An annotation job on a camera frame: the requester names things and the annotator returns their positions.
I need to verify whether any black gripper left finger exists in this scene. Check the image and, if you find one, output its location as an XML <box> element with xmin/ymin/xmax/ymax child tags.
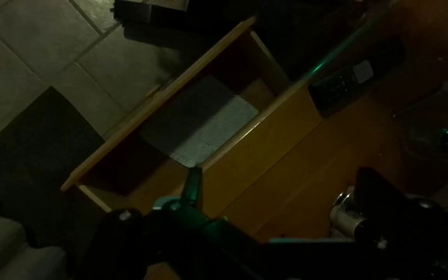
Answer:
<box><xmin>75</xmin><ymin>207</ymin><xmax>205</xmax><ymax>280</ymax></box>

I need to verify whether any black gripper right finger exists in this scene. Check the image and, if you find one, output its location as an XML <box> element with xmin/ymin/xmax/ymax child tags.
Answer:
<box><xmin>355</xmin><ymin>168</ymin><xmax>448</xmax><ymax>280</ymax></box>

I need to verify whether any glass jar with white lid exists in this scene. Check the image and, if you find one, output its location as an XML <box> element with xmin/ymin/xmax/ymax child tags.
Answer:
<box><xmin>330</xmin><ymin>185</ymin><xmax>367</xmax><ymax>240</ymax></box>

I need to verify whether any grey cloth in drawer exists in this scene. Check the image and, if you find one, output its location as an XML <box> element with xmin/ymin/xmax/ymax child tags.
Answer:
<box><xmin>140</xmin><ymin>75</ymin><xmax>258</xmax><ymax>168</ymax></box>

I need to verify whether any dark floor rug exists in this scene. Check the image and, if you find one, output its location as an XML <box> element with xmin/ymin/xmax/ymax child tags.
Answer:
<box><xmin>0</xmin><ymin>87</ymin><xmax>103</xmax><ymax>260</ymax></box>

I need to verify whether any wooden nightstand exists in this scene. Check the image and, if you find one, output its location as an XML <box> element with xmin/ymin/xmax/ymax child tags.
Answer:
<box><xmin>202</xmin><ymin>0</ymin><xmax>448</xmax><ymax>241</ymax></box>

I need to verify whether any clear plastic cup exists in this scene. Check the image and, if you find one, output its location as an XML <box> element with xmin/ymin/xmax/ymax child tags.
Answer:
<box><xmin>395</xmin><ymin>80</ymin><xmax>448</xmax><ymax>164</ymax></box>

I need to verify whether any black remote control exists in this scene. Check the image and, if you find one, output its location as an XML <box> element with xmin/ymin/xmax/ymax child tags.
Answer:
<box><xmin>310</xmin><ymin>38</ymin><xmax>406</xmax><ymax>115</ymax></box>

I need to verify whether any open wooden drawer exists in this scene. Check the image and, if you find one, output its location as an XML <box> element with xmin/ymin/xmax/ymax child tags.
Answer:
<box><xmin>59</xmin><ymin>14</ymin><xmax>324</xmax><ymax>215</ymax></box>

